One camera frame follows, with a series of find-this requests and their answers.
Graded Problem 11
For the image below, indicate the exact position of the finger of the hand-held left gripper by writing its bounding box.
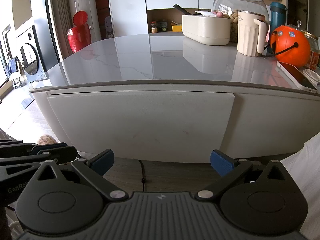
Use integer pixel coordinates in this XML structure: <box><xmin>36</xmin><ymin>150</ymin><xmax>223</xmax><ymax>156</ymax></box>
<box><xmin>0</xmin><ymin>146</ymin><xmax>78</xmax><ymax>179</ymax></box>
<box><xmin>0</xmin><ymin>142</ymin><xmax>68</xmax><ymax>157</ymax></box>

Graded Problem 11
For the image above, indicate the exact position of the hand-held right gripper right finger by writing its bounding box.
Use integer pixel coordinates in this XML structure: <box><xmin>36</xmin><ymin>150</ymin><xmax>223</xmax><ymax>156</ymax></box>
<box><xmin>196</xmin><ymin>149</ymin><xmax>287</xmax><ymax>202</ymax></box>

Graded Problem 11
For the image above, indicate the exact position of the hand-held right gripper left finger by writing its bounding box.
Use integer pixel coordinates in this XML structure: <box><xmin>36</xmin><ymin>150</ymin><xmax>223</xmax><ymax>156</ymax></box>
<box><xmin>30</xmin><ymin>149</ymin><xmax>127</xmax><ymax>202</ymax></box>

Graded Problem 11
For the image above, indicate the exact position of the orange pumpkin bucket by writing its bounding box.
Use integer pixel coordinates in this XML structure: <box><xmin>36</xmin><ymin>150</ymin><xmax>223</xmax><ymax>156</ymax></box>
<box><xmin>262</xmin><ymin>25</ymin><xmax>311</xmax><ymax>68</ymax></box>

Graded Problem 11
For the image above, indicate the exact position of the brown plush toy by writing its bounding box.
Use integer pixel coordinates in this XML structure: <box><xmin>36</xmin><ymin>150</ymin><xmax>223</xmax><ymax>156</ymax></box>
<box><xmin>37</xmin><ymin>134</ymin><xmax>57</xmax><ymax>145</ymax></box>

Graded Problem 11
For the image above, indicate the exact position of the small floor rack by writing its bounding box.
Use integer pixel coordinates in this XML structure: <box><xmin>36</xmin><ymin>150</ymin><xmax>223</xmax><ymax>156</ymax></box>
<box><xmin>12</xmin><ymin>77</ymin><xmax>25</xmax><ymax>89</ymax></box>

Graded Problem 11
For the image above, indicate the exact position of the blue hanging cloth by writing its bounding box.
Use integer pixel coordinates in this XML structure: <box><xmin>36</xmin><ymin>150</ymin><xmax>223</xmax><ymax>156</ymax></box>
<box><xmin>6</xmin><ymin>57</ymin><xmax>20</xmax><ymax>78</ymax></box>

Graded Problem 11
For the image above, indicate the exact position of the washing machine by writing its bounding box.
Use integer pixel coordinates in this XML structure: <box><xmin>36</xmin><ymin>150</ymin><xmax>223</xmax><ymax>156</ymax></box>
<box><xmin>16</xmin><ymin>24</ymin><xmax>47</xmax><ymax>83</ymax></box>

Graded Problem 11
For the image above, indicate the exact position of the white smartphone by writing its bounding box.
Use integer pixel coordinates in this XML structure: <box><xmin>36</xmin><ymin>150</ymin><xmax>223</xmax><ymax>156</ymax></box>
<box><xmin>276</xmin><ymin>60</ymin><xmax>318</xmax><ymax>94</ymax></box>

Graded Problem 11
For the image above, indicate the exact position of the red pedal trash bin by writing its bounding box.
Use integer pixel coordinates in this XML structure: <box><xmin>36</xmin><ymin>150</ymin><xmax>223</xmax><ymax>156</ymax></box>
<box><xmin>67</xmin><ymin>10</ymin><xmax>92</xmax><ymax>53</ymax></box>

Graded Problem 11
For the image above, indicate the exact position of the tall grey cabinet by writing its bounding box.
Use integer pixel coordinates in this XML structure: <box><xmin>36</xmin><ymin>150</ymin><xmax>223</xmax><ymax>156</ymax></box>
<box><xmin>30</xmin><ymin>0</ymin><xmax>61</xmax><ymax>73</ymax></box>

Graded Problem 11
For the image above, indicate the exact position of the white round lid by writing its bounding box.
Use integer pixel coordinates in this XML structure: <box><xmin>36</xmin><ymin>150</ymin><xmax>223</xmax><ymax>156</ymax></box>
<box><xmin>302</xmin><ymin>69</ymin><xmax>320</xmax><ymax>85</ymax></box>

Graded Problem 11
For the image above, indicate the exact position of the cream ribbed pitcher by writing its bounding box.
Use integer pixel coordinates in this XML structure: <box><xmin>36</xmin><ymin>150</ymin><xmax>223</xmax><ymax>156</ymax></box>
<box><xmin>237</xmin><ymin>10</ymin><xmax>268</xmax><ymax>57</ymax></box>

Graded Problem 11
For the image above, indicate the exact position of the white oval storage box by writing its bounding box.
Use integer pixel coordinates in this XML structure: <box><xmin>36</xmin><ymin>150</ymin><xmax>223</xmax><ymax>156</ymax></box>
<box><xmin>182</xmin><ymin>14</ymin><xmax>232</xmax><ymax>46</ymax></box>

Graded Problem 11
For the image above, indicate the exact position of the orange snack packet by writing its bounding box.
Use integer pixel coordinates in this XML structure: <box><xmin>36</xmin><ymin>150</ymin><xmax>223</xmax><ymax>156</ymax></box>
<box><xmin>306</xmin><ymin>50</ymin><xmax>320</xmax><ymax>70</ymax></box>

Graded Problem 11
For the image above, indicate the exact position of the white tissue paper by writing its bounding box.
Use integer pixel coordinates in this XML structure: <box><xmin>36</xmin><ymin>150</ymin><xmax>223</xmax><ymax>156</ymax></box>
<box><xmin>194</xmin><ymin>10</ymin><xmax>217</xmax><ymax>18</ymax></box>

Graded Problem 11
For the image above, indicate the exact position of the small glass jar with lid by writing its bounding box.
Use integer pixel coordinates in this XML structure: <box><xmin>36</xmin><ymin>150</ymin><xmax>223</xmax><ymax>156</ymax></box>
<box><xmin>290</xmin><ymin>20</ymin><xmax>320</xmax><ymax>68</ymax></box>

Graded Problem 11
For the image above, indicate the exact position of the teal thermos bottle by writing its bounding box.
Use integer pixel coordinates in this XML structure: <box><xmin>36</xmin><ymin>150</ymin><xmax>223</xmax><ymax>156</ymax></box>
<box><xmin>267</xmin><ymin>2</ymin><xmax>287</xmax><ymax>55</ymax></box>

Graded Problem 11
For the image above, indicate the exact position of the black remote control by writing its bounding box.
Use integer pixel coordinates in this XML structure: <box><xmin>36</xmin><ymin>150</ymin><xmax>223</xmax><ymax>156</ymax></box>
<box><xmin>173</xmin><ymin>4</ymin><xmax>193</xmax><ymax>16</ymax></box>

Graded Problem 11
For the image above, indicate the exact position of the large glass jar with lid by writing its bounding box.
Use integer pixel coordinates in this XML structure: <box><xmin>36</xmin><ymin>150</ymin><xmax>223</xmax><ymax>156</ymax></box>
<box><xmin>213</xmin><ymin>0</ymin><xmax>270</xmax><ymax>43</ymax></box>

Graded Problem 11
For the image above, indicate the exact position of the black cable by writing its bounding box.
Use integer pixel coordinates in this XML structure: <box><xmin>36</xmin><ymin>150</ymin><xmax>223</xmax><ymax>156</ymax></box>
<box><xmin>139</xmin><ymin>159</ymin><xmax>148</xmax><ymax>193</ymax></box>

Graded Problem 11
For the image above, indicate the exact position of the white wall cabinet with shelves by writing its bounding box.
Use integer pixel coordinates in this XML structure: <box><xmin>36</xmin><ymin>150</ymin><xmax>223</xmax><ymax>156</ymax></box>
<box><xmin>145</xmin><ymin>0</ymin><xmax>288</xmax><ymax>34</ymax></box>

